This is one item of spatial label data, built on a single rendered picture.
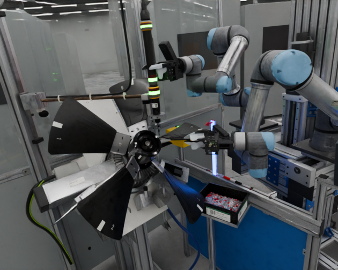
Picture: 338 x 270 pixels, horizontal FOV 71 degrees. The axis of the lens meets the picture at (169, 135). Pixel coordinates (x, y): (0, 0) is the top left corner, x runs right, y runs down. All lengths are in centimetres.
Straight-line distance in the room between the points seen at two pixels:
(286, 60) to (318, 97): 22
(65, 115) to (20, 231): 99
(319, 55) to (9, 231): 197
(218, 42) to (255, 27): 341
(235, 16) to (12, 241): 373
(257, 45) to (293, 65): 393
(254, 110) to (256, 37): 380
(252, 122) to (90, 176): 72
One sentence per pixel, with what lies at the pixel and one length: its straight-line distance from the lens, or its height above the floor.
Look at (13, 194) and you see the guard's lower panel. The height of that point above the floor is 87.
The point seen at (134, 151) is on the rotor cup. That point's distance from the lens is 94.
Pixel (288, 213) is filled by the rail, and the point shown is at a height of 84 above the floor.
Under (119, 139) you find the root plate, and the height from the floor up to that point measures 124.
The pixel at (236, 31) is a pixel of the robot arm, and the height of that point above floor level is 161.
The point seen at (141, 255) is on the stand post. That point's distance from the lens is 140.
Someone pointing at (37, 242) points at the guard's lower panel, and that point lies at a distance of 186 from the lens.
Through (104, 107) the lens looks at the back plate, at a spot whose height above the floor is 131.
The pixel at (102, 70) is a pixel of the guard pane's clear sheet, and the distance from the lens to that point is 167.
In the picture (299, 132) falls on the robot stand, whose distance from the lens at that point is 155.
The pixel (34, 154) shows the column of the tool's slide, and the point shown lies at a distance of 143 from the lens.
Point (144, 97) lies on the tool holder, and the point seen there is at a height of 139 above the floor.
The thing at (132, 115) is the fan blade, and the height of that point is 130.
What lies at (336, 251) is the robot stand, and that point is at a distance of 206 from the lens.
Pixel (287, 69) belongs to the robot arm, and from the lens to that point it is 93.
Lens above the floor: 157
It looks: 20 degrees down
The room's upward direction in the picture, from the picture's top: 6 degrees counter-clockwise
